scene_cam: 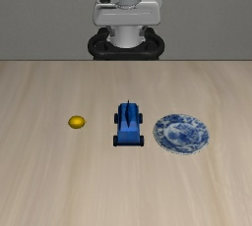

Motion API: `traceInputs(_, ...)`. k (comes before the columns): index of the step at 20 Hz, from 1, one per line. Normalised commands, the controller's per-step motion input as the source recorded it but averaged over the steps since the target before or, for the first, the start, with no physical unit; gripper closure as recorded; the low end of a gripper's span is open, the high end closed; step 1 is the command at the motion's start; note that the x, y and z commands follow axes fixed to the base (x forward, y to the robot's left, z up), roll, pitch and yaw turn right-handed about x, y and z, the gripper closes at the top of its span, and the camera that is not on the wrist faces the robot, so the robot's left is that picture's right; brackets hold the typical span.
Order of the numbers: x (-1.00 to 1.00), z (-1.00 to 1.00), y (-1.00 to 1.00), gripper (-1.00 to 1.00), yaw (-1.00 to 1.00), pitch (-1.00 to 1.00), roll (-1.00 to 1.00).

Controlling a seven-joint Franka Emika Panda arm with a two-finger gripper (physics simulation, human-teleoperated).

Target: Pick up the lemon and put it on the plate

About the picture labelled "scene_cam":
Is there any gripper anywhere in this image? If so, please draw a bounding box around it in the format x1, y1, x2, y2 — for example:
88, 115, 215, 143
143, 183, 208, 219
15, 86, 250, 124
92, 0, 163, 38

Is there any yellow lemon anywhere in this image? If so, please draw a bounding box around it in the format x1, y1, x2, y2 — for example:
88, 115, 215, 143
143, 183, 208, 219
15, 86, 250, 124
67, 115, 88, 131

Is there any blue and white plate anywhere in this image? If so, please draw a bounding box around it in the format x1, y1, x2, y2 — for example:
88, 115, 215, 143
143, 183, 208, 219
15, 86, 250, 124
152, 113, 210, 155

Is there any blue toy car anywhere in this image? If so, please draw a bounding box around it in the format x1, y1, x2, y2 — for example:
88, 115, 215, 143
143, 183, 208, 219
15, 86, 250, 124
112, 99, 146, 147

